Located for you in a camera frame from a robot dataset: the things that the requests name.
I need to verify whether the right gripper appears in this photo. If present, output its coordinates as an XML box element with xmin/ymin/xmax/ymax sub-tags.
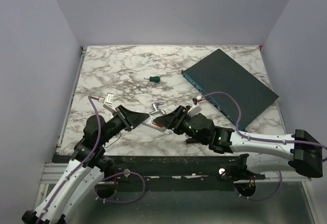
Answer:
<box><xmin>155</xmin><ymin>105</ymin><xmax>207</xmax><ymax>145</ymax></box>

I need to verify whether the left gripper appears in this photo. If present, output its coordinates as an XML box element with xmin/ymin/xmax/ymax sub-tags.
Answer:
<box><xmin>99</xmin><ymin>105</ymin><xmax>150</xmax><ymax>145</ymax></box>

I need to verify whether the white remote control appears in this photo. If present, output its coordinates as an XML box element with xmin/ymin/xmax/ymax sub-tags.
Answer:
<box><xmin>142</xmin><ymin>115</ymin><xmax>171</xmax><ymax>135</ymax></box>

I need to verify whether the red battery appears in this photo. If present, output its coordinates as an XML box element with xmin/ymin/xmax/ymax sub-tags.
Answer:
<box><xmin>152</xmin><ymin>122</ymin><xmax>163</xmax><ymax>128</ymax></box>

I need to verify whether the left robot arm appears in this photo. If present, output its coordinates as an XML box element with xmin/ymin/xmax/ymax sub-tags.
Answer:
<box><xmin>22</xmin><ymin>106</ymin><xmax>150</xmax><ymax>223</ymax></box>

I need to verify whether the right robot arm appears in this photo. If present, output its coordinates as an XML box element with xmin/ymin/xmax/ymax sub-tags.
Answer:
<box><xmin>154</xmin><ymin>106</ymin><xmax>323</xmax><ymax>179</ymax></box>

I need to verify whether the chrome faucet tap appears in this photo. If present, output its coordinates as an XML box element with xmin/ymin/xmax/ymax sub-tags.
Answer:
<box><xmin>149</xmin><ymin>102</ymin><xmax>166</xmax><ymax>115</ymax></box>

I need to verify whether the black hammer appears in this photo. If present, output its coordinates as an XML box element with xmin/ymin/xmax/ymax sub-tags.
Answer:
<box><xmin>185</xmin><ymin>138</ymin><xmax>199</xmax><ymax>144</ymax></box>

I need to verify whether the green stubby screwdriver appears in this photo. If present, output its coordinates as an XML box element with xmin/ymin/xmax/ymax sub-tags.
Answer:
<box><xmin>145</xmin><ymin>76</ymin><xmax>160</xmax><ymax>83</ymax></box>

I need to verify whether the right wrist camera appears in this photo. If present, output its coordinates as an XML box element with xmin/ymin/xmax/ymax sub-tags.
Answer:
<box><xmin>188</xmin><ymin>96</ymin><xmax>203</xmax><ymax>116</ymax></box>

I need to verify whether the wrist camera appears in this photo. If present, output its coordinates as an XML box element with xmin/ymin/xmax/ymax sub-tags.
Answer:
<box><xmin>103</xmin><ymin>93</ymin><xmax>116</xmax><ymax>113</ymax></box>
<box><xmin>188</xmin><ymin>96</ymin><xmax>203</xmax><ymax>116</ymax></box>

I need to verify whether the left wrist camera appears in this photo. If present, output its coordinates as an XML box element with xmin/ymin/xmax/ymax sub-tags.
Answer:
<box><xmin>103</xmin><ymin>93</ymin><xmax>116</xmax><ymax>113</ymax></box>

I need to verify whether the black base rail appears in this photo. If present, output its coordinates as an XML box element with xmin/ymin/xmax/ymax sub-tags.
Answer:
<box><xmin>90</xmin><ymin>155</ymin><xmax>266</xmax><ymax>193</ymax></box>

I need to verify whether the dark network switch box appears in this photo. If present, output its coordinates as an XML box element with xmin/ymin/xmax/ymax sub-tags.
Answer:
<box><xmin>181</xmin><ymin>49</ymin><xmax>278</xmax><ymax>131</ymax></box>

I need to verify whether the aluminium frame rail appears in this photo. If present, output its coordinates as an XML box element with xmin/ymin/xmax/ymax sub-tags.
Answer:
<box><xmin>40</xmin><ymin>163</ymin><xmax>312</xmax><ymax>184</ymax></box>

